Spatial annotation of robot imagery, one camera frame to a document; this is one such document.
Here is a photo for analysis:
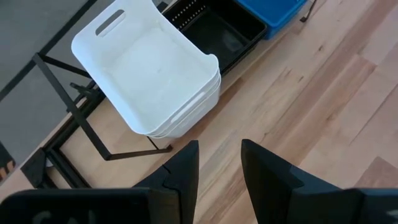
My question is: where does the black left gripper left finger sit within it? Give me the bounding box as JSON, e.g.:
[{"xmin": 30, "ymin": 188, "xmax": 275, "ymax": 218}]
[{"xmin": 0, "ymin": 139, "xmax": 200, "ymax": 224}]

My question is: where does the black frame wooden table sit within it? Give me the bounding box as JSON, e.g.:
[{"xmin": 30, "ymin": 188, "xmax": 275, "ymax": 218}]
[{"xmin": 30, "ymin": 0, "xmax": 318, "ymax": 162}]

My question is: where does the white plastic basket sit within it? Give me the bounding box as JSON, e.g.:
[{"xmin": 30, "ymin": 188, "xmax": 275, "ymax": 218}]
[
  {"xmin": 149, "ymin": 77, "xmax": 222, "ymax": 139},
  {"xmin": 70, "ymin": 0, "xmax": 220, "ymax": 135},
  {"xmin": 141, "ymin": 74, "xmax": 221, "ymax": 137}
]

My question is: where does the black aluminium table frame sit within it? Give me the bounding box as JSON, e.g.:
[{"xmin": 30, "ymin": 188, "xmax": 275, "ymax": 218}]
[{"xmin": 20, "ymin": 79, "xmax": 108, "ymax": 190}]

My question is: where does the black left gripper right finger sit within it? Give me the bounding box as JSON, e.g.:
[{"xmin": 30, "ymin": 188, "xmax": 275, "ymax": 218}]
[{"xmin": 241, "ymin": 139, "xmax": 398, "ymax": 224}]

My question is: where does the black orange-striped floor mat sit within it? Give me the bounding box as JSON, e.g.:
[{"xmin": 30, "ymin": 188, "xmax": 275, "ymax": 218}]
[{"xmin": 0, "ymin": 141, "xmax": 16, "ymax": 184}]

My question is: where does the blue slotted plastic basket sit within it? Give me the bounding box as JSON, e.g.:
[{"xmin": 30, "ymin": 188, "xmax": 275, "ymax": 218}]
[{"xmin": 234, "ymin": 0, "xmax": 309, "ymax": 40}]

